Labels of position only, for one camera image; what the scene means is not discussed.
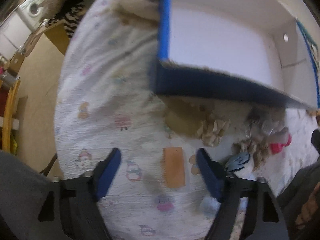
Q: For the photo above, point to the white patterned bed sheet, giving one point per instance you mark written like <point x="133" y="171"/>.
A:
<point x="105" y="100"/>

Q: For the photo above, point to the orange sponge piece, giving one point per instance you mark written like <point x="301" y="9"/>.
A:
<point x="173" y="166"/>

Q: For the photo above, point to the cream satin scrunchie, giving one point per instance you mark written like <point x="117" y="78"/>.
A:
<point x="212" y="129"/>

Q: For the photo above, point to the blue and white cardboard box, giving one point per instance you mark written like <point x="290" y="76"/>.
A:
<point x="240" y="50"/>

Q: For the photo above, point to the beige fluffy cloth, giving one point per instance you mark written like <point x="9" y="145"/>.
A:
<point x="137" y="12"/>

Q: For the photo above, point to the pink rubber duck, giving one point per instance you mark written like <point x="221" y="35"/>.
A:
<point x="278" y="147"/>

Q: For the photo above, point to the yellow wooden chair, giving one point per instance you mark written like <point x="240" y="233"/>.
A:
<point x="7" y="123"/>

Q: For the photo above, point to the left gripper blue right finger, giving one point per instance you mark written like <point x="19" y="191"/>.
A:
<point x="212" y="173"/>

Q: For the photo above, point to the light blue plush toy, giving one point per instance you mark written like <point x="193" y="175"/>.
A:
<point x="237" y="162"/>

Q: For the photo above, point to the white washing machine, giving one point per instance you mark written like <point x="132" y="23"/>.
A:
<point x="31" y="13"/>

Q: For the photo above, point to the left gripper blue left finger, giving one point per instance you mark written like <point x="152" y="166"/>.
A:
<point x="105" y="172"/>

